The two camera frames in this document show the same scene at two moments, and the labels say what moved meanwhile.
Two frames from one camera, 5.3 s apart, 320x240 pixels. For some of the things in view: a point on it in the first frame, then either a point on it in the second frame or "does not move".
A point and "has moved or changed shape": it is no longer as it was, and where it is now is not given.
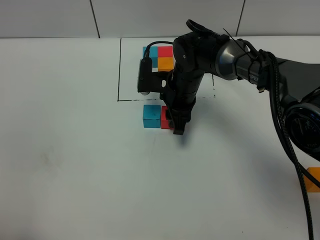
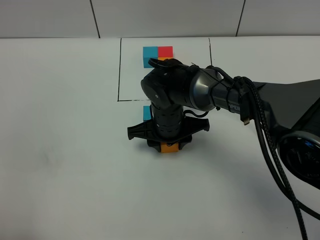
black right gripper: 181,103 to 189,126
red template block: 165,51 does not move
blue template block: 153,54 does not move
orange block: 310,186 has moved or changed shape
